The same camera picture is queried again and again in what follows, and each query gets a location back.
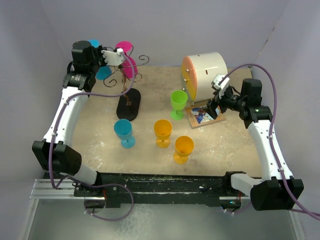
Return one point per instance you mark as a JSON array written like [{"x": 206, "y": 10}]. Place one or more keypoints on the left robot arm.
[{"x": 54, "y": 152}]

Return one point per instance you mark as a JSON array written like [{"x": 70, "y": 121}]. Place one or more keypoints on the orange wine glass left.
[{"x": 162, "y": 129}]

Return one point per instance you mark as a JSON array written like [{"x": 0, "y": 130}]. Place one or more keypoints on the orange wine glass right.
[{"x": 183, "y": 147}]

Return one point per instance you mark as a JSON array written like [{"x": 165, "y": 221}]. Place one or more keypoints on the blue wine glass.
[
  {"x": 104, "y": 71},
  {"x": 124, "y": 131}
]

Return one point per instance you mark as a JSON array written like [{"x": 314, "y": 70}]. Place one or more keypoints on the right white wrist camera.
[{"x": 220, "y": 83}]

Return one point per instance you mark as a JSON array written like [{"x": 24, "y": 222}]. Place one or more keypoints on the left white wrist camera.
[{"x": 113, "y": 58}]

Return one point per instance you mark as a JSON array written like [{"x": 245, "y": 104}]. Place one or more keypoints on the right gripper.
[{"x": 212, "y": 106}]

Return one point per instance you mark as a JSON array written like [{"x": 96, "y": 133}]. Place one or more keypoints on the children's picture book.
[{"x": 198, "y": 117}]

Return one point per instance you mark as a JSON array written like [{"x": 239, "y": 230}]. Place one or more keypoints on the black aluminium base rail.
[{"x": 127, "y": 188}]

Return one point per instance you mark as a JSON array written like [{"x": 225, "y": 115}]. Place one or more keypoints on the pink plastic wine glass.
[{"x": 129, "y": 67}]

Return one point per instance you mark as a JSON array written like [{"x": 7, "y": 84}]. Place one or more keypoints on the orange wine glass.
[
  {"x": 183, "y": 147},
  {"x": 162, "y": 129}
]

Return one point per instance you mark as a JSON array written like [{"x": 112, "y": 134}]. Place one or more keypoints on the metal wine glass rack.
[{"x": 129, "y": 103}]

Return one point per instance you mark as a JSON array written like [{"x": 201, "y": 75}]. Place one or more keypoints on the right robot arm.
[{"x": 275, "y": 189}]

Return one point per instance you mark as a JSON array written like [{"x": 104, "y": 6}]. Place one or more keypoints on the white round drawer cabinet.
[{"x": 197, "y": 73}]

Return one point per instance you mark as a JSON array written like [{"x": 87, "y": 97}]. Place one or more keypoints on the green plastic wine glass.
[{"x": 178, "y": 100}]

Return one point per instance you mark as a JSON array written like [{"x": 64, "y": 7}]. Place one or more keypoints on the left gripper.
[{"x": 98, "y": 51}]

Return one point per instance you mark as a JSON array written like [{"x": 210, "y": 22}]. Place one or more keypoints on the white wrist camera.
[
  {"x": 220, "y": 83},
  {"x": 113, "y": 58}
]

